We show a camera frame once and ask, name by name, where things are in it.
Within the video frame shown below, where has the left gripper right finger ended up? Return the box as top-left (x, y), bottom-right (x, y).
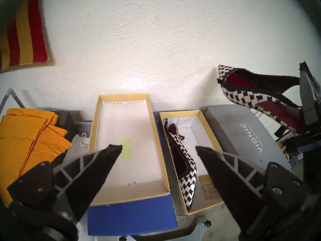
top-left (195, 145), bottom-right (312, 235)

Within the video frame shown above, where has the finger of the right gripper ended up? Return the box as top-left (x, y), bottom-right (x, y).
top-left (315, 78), bottom-right (321, 111)
top-left (299, 62), bottom-right (317, 127)

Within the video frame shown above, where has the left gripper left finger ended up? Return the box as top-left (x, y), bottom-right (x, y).
top-left (8, 144), bottom-right (124, 223)

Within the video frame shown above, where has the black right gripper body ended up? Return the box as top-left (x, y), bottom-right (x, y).
top-left (284, 132), bottom-right (321, 153)

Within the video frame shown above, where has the houndstooth high heel shoe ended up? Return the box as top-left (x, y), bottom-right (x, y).
top-left (164, 118), bottom-right (198, 211)
top-left (217, 64), bottom-right (305, 138)

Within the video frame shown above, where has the yellow cardboard shoe box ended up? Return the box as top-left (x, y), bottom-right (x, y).
top-left (156, 110), bottom-right (226, 216)

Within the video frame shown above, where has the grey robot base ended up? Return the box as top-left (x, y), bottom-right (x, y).
top-left (130, 213), bottom-right (242, 241)

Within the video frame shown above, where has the grey Vionic shoe box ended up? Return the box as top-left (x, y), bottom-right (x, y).
top-left (200, 104), bottom-right (293, 171)

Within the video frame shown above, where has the blue shoe box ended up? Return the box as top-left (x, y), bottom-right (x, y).
top-left (87, 112), bottom-right (179, 236)

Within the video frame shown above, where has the yellow shoe box lid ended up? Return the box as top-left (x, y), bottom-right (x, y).
top-left (88, 93), bottom-right (171, 207)

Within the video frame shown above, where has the white dust bag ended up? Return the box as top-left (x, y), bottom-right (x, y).
top-left (64, 132), bottom-right (92, 168)

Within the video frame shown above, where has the orange folded cloth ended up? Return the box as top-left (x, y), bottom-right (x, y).
top-left (0, 108), bottom-right (72, 206)

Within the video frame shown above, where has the red yellow striped flag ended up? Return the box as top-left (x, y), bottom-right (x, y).
top-left (0, 0), bottom-right (49, 72)

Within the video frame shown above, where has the grey pipe table rail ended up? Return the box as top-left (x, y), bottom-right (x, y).
top-left (0, 88), bottom-right (26, 113)

